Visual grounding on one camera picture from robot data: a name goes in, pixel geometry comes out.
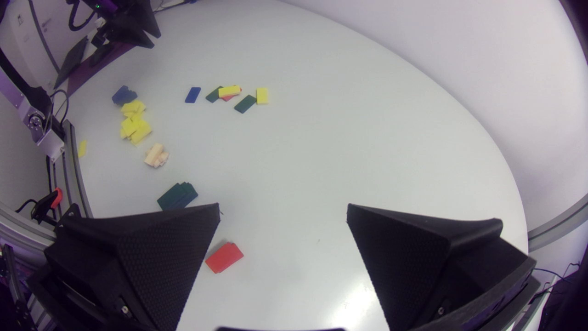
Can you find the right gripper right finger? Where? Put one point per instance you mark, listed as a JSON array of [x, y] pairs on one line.
[[413, 257]]

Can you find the pile of green wooden blocks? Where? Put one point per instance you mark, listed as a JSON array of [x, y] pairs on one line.
[[177, 196]]

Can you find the pile of blue wooden blocks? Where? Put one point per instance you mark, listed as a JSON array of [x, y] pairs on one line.
[[123, 95]]

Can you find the blue wooden block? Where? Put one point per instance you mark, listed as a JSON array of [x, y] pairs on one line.
[[193, 94]]

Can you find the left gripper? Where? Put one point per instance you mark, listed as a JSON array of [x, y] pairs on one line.
[[131, 25]]

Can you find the red wooden block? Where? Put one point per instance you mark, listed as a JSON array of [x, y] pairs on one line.
[[228, 98], [224, 258]]

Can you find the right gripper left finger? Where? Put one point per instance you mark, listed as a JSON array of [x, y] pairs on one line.
[[147, 257]]

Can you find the pile of yellow wooden blocks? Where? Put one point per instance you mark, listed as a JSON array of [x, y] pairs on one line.
[[135, 126]]

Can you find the pile of natural wooden blocks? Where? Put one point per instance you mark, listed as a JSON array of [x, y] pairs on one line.
[[155, 155]]

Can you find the green wooden block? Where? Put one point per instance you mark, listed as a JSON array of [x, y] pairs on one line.
[[212, 95], [245, 104]]

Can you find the yellow wooden block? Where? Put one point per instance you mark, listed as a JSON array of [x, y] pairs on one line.
[[229, 91], [262, 96], [82, 149]]

